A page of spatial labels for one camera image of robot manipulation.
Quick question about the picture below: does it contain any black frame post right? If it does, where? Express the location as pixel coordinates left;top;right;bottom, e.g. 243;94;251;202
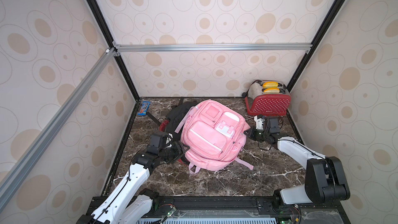
285;0;363;93

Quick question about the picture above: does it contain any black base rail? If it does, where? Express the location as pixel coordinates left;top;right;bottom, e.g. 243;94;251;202
82;195;352;224

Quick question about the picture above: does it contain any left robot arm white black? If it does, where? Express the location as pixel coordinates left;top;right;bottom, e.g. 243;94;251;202
77;131;190;224

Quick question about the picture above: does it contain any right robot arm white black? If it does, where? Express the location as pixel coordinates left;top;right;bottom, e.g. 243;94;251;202
244;115;351;209

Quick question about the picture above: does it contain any horizontal aluminium bar rear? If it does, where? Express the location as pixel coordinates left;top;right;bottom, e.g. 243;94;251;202
116;43;313;52

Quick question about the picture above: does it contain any red polka dot toaster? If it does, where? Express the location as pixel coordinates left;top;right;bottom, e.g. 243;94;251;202
241;80;291;116

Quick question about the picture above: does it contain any red backpack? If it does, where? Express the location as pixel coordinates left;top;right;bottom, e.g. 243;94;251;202
159;119;187;165

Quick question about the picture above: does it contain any diagonal aluminium bar left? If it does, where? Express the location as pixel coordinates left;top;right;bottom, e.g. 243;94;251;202
1;47;116;211

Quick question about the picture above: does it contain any rear yellow toast slice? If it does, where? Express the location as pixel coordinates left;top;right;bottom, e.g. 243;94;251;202
262;82;280;88

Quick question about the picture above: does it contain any black frame post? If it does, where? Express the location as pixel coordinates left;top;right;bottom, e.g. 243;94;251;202
86;0;140;101
285;0;363;93

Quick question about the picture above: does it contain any black frame post left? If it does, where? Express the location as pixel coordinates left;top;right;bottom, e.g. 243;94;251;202
86;0;140;101

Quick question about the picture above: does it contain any blue candy packet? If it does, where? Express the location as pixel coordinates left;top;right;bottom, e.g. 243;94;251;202
137;101;151;116

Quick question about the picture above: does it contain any yellow toast slice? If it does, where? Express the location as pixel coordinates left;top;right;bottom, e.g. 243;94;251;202
262;82;280;88
262;88;280;94

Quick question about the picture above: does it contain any pink backpack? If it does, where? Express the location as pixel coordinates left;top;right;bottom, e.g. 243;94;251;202
175;100;254;174

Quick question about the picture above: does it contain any front yellow toast slice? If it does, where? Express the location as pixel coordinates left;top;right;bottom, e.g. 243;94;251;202
262;88;280;94

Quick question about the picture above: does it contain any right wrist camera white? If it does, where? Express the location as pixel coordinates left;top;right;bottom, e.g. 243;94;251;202
254;115;264;130

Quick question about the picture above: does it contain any black backpack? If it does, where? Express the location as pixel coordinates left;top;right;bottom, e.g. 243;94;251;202
147;100;198;141

